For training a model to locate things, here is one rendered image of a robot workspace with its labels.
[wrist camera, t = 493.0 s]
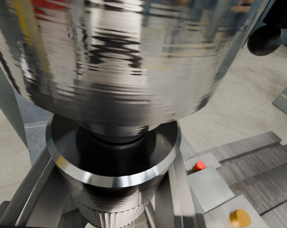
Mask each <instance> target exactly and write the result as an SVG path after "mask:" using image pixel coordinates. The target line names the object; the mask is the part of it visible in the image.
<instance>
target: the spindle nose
mask: <svg viewBox="0 0 287 228"><path fill-rule="evenodd" d="M270 1H271V0H0V67H1V69H2V71H3V73H4V75H5V76H6V78H7V80H8V82H9V83H10V84H11V86H12V87H13V88H14V89H15V90H16V91H17V92H18V93H19V94H20V95H21V96H23V97H24V98H25V99H27V100H28V101H30V102H31V103H33V104H35V105H36V106H38V107H40V108H42V109H45V110H47V111H49V112H52V113H54V114H57V115H60V116H63V117H66V118H69V119H73V120H77V121H82V122H86V123H91V124H99V125H108V126H123V127H134V126H149V125H156V124H163V123H168V122H172V121H175V120H179V119H182V118H184V117H187V116H189V115H191V114H193V113H195V112H197V111H199V110H200V109H202V108H203V107H205V106H206V105H207V104H208V103H209V102H210V101H211V99H212V98H213V96H214V95H215V93H216V91H217V90H218V88H219V86H220V85H221V83H222V81H223V80H224V78H225V76H226V75H227V73H228V71H229V70H230V68H231V66H232V65H233V63H234V61H235V60H236V58H237V56H238V55H239V53H240V51H241V50H242V48H243V46H244V45H245V43H246V41H247V40H248V38H249V36H250V35H251V33H252V31H253V29H254V28H255V26H256V24H257V23H258V21H259V20H260V18H261V16H262V15H263V13H264V11H265V9H266V8H267V6H268V4H269V3H270Z"/></svg>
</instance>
